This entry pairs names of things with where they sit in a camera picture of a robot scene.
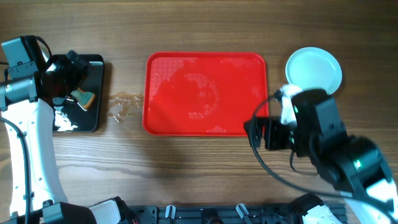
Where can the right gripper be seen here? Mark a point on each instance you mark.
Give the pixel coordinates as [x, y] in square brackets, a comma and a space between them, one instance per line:
[273, 126]

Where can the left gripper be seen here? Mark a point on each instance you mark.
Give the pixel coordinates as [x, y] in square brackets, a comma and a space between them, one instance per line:
[69, 70]

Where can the green yellow sponge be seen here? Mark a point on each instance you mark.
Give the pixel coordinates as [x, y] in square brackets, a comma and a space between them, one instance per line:
[84, 98]

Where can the light blue plate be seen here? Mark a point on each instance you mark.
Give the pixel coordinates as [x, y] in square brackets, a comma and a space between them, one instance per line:
[313, 67]

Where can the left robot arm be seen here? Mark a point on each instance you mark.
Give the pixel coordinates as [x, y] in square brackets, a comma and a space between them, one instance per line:
[27, 111]

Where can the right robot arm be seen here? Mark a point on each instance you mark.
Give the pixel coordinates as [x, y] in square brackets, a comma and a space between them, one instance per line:
[354, 166]

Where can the black water basin tray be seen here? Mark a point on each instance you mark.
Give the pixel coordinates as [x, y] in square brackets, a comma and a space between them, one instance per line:
[72, 118]

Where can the red plastic tray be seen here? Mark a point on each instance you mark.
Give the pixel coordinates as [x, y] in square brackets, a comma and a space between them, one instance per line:
[206, 94]

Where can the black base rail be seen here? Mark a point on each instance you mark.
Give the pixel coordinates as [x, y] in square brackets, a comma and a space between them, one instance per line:
[266, 213]

